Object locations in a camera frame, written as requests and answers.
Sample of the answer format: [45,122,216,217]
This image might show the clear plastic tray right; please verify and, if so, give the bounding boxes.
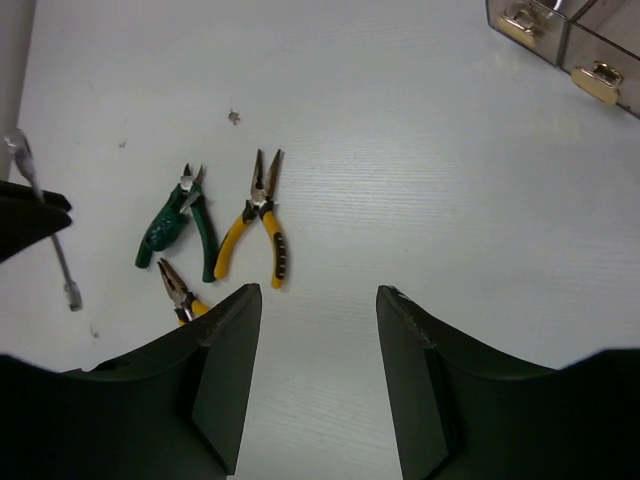
[561,0,639,116]

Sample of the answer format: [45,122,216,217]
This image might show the clear plastic tray left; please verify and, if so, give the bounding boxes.
[485,0,593,67]

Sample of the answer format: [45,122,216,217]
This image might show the green diagonal cutting pliers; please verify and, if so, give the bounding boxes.
[134,163,219,283]

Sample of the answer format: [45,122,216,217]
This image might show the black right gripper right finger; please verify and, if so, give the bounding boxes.
[376,286,639,479]

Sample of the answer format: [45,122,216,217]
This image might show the small chrome ratchet wrench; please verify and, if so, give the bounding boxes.
[1,129,83,312]

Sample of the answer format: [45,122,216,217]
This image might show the small yellow needle-nose pliers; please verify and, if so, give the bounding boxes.
[157,258,210,325]

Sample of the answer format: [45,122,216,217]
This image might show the stubby green flathead screwdriver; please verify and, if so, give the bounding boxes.
[141,187,201,252]

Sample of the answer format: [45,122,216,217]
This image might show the gold drawer handle left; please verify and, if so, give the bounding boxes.
[496,4,542,48]

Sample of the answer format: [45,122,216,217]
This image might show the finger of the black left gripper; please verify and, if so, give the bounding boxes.
[0,180,71,211]
[0,199,72,262]

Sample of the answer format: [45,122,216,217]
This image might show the gold drawer handle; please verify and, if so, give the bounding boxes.
[496,4,542,48]
[570,61,624,105]

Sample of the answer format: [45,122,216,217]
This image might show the clear plastic tray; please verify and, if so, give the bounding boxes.
[561,0,639,116]
[485,0,593,67]

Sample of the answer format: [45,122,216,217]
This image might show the yellow long-nose pliers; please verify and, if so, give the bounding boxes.
[213,149,288,289]

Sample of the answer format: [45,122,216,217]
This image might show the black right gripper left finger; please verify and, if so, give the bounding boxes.
[1,283,262,479]

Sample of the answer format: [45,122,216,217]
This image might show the gold drawer handle right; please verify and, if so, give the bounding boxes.
[570,61,624,105]

